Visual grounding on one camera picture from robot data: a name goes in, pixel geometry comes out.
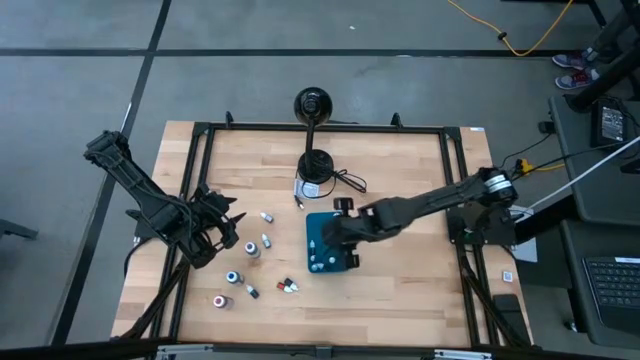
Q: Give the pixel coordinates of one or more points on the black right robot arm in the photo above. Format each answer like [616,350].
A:
[440,197]

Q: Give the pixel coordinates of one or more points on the black keyboard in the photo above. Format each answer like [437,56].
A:
[615,290]

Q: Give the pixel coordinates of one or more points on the black chair foot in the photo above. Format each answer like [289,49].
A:
[15,227]

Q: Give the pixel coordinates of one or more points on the black power adapter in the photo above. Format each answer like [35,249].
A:
[611,122]

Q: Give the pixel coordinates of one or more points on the small white QR tag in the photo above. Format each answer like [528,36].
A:
[507,276]

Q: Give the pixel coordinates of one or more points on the black gooseneck desk lamp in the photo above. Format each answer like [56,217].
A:
[312,105]

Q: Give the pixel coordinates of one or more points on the black desk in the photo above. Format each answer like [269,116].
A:
[570,130]
[572,240]

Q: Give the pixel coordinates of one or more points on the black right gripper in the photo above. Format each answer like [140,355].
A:
[365,222]

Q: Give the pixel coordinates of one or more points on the black rectangular pad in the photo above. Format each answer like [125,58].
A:
[510,312]

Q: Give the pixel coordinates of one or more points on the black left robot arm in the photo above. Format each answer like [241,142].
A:
[135,180]

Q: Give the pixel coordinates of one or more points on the person's shoe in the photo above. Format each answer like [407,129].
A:
[575,80]
[570,60]

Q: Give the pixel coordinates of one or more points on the black aluminium table frame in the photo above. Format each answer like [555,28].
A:
[325,128]

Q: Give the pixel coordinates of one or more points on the person's leg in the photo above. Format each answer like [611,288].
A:
[607,35]

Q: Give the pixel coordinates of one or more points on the teal plastic bin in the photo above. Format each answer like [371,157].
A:
[316,227]

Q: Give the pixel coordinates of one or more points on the large purple food coloring bottle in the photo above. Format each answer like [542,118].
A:
[251,249]

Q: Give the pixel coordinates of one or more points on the yellow plug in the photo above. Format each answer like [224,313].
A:
[522,166]

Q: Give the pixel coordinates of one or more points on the small black food coloring bottle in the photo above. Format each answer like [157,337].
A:
[291,284]

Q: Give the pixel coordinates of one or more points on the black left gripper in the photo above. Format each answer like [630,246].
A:
[212,220]

